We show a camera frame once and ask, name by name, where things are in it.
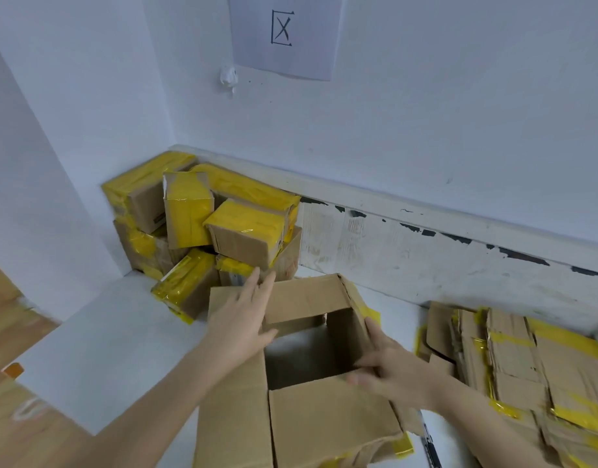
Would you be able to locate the person's right hand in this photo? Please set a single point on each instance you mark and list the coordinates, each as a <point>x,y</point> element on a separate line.
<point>401,370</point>

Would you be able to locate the brown cardboard box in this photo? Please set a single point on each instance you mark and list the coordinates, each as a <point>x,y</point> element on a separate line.
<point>318,424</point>

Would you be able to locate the person's right thumb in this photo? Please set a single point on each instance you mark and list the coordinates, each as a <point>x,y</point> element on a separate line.
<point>361,375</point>

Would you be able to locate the black metal tool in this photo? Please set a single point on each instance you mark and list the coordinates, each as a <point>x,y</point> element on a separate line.
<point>428,445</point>

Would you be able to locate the person's left thumb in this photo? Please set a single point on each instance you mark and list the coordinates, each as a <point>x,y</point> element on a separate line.
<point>270,340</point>

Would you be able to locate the person's left hand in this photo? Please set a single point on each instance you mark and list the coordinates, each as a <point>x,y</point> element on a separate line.
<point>238,326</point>

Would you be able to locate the person's left forearm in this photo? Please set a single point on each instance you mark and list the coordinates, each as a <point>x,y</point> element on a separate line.
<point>152,414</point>

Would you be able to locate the white wall hook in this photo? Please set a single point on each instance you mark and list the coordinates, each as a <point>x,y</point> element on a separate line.
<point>228,78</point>

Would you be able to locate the pile of yellow-taped cardboard boxes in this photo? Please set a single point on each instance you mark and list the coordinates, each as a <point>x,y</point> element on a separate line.
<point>201,219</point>

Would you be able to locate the stack of flattened cardboard sheets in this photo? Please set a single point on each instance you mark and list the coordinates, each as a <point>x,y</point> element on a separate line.
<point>532,375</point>

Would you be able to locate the small orange object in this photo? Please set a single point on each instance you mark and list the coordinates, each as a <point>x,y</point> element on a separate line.
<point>13,370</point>

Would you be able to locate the person's right forearm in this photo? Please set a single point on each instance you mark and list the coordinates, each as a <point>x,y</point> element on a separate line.
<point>489,428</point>

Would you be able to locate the person's left middle finger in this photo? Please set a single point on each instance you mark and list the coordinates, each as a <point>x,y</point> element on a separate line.
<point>250,287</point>

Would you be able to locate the white paper sign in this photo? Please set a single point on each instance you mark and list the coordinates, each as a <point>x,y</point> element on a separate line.
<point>299,29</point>

